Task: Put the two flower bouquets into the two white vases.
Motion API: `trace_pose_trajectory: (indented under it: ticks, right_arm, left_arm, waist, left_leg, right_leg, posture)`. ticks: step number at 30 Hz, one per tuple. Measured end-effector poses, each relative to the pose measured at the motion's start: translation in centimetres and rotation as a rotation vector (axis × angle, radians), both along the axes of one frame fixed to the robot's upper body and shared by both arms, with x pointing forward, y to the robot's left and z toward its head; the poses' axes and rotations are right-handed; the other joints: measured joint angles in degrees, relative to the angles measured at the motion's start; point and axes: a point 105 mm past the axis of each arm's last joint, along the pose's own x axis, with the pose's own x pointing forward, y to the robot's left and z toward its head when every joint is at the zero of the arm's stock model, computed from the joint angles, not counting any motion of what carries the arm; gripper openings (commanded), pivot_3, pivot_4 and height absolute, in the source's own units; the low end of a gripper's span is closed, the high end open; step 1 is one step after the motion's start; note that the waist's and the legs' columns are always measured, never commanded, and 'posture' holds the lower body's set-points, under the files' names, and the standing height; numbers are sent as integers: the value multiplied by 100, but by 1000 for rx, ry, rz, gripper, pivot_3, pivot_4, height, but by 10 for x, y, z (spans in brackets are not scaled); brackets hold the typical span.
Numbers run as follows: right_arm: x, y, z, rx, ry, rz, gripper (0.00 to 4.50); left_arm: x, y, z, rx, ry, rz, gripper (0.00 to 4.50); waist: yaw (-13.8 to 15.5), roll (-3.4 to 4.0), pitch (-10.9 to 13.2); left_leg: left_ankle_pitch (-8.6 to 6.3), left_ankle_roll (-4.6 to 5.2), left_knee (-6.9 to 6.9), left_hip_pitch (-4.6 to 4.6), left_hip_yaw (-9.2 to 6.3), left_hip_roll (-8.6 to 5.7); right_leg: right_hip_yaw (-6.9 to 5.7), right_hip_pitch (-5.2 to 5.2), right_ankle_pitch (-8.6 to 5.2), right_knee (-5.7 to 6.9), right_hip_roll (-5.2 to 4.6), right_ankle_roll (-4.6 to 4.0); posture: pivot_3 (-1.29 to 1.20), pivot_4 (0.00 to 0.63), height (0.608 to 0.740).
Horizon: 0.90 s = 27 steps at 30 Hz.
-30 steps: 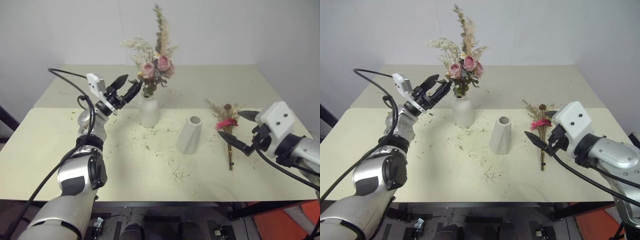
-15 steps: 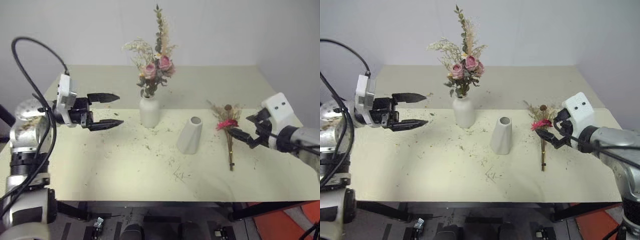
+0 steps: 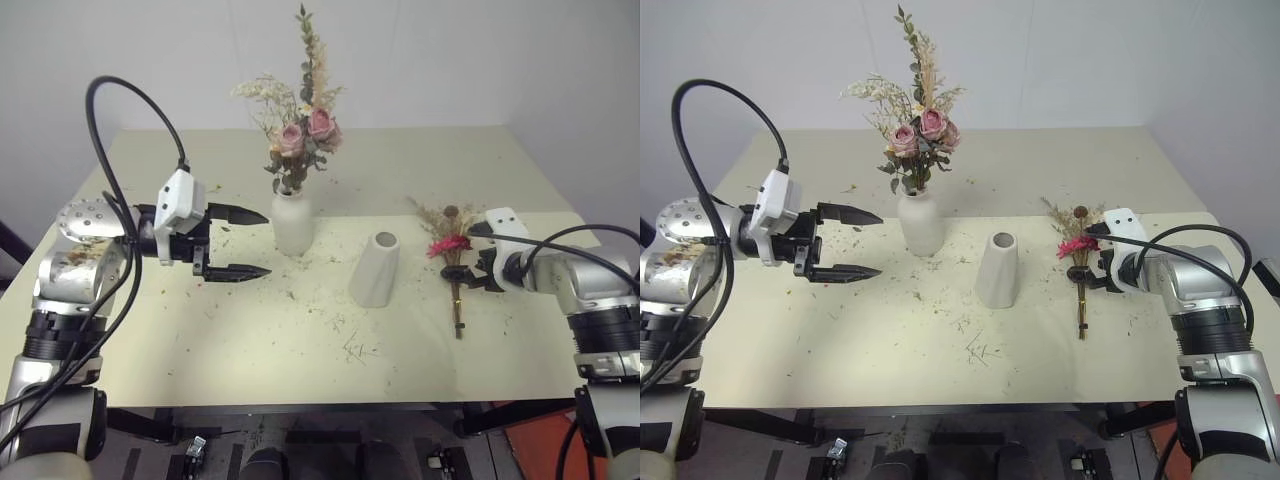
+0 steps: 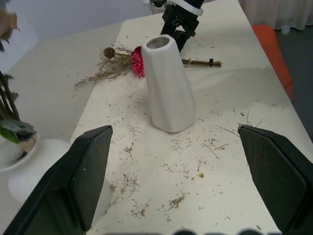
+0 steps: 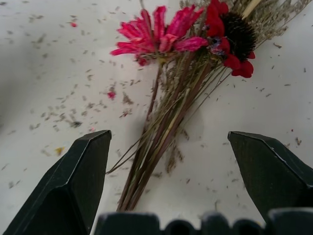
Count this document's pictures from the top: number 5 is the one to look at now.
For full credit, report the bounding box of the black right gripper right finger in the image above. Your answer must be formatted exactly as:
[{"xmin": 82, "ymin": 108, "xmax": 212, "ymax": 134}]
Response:
[{"xmin": 227, "ymin": 131, "xmax": 313, "ymax": 221}]

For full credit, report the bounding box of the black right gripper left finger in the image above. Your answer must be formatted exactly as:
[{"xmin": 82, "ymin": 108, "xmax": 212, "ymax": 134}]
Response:
[{"xmin": 2, "ymin": 130, "xmax": 112, "ymax": 235}]

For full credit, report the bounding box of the red and pink flower bouquet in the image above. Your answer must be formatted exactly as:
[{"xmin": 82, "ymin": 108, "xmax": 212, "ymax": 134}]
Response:
[{"xmin": 106, "ymin": 0, "xmax": 312, "ymax": 212}]

